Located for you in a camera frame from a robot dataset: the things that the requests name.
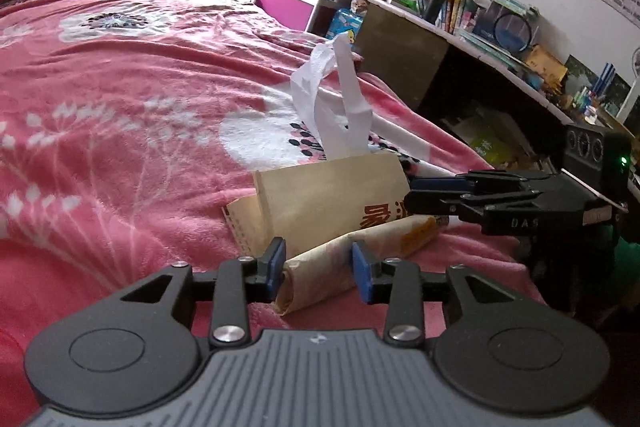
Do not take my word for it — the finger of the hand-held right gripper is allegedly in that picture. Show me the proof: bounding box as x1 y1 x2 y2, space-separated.
402 191 544 223
410 169 564 198

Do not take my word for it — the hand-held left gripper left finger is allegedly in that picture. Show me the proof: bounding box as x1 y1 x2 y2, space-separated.
120 237 288 349

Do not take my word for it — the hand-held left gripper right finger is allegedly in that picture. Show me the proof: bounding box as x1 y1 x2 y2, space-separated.
350 241 523 349

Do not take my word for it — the beige printed shopping bag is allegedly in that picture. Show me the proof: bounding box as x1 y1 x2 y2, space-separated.
222 34 443 315

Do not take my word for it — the green book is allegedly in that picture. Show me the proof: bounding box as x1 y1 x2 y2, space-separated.
467 132 513 165

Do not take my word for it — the wooden desk with shelves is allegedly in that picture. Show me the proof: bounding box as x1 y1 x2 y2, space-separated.
305 0 640 208

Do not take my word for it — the round black framed magnifier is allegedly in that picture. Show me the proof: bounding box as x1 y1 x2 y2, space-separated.
492 12 532 54

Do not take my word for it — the row of books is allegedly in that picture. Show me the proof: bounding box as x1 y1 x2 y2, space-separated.
440 0 483 36

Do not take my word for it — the black bottle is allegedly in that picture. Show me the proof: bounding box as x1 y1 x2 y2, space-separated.
422 0 452 24

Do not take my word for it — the blue printed packet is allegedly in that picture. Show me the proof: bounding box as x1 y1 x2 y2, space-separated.
327 8 367 42

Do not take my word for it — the red floral blanket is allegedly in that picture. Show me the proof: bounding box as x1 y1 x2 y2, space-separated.
0 0 546 408

